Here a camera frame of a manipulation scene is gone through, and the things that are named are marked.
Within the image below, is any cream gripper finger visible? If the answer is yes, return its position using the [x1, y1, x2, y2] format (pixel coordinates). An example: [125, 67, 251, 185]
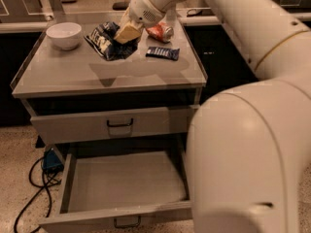
[114, 21, 144, 44]
[120, 9, 130, 28]

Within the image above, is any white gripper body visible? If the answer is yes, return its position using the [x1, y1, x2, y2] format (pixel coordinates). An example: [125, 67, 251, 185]
[129, 0, 165, 27]

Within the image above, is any blue chip bag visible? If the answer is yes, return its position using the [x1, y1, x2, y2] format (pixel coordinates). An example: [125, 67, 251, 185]
[85, 21, 138, 61]

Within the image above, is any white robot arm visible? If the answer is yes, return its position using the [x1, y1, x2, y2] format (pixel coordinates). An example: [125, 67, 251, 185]
[124, 0, 311, 233]

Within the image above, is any grey drawer cabinet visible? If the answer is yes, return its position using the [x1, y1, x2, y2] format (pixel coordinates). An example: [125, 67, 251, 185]
[10, 11, 208, 153]

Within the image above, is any grey top drawer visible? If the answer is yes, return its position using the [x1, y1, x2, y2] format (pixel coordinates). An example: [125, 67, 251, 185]
[31, 105, 198, 144]

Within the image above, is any open grey middle drawer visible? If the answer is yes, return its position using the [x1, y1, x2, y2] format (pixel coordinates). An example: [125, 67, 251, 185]
[40, 147, 191, 233]

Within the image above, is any red soda can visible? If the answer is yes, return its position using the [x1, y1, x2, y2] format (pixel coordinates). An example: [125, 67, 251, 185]
[146, 22, 174, 43]

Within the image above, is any small blue snack packet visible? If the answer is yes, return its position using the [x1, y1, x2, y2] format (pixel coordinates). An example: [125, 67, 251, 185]
[146, 47, 180, 61]

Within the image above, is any white ceramic bowl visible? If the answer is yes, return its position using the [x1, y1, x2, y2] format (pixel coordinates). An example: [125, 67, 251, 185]
[46, 22, 83, 50]

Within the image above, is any blue power box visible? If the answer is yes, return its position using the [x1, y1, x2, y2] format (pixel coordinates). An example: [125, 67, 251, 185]
[42, 149, 64, 173]

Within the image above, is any black top drawer handle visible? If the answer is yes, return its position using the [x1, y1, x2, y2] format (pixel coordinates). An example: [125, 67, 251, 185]
[106, 118, 134, 128]

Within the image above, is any black drawer handle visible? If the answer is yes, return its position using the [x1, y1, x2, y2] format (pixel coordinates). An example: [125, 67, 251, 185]
[114, 216, 141, 229]
[106, 118, 134, 128]

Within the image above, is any black low wall cabinet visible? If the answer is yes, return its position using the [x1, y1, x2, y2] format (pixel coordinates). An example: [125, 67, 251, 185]
[185, 25, 259, 103]

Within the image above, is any black floor cable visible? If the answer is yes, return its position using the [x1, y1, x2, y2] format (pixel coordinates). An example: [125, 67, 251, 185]
[13, 157, 62, 233]

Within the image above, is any black middle drawer handle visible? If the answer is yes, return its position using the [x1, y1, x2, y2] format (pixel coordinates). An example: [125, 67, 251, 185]
[114, 216, 141, 229]

